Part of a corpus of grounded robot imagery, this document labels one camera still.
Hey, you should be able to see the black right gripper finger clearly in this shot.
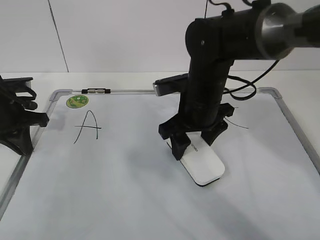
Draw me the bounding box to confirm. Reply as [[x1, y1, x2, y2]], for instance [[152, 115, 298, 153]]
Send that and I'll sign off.
[[170, 132, 191, 161], [201, 122, 228, 146]]

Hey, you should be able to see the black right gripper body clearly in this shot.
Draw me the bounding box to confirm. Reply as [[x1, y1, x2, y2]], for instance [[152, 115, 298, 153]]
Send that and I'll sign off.
[[158, 76, 235, 140]]

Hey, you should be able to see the white board eraser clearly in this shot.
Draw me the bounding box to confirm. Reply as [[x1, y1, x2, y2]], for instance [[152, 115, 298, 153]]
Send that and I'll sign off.
[[179, 134, 226, 187]]

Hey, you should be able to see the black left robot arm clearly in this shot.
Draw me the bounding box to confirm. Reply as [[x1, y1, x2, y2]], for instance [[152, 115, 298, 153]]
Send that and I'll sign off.
[[0, 77, 179, 156]]

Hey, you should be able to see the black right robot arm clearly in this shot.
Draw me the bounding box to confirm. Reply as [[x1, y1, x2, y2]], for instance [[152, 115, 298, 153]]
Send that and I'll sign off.
[[154, 0, 320, 146]]

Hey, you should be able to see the round green magnet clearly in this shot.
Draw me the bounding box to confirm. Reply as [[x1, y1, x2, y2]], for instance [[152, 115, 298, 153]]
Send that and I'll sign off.
[[66, 95, 89, 109]]

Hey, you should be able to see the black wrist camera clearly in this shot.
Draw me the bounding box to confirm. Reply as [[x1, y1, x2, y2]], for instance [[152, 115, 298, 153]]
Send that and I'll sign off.
[[153, 73, 189, 97]]

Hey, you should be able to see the white board with grey frame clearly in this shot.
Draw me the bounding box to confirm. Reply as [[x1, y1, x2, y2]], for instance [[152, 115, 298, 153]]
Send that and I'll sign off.
[[0, 87, 320, 240]]

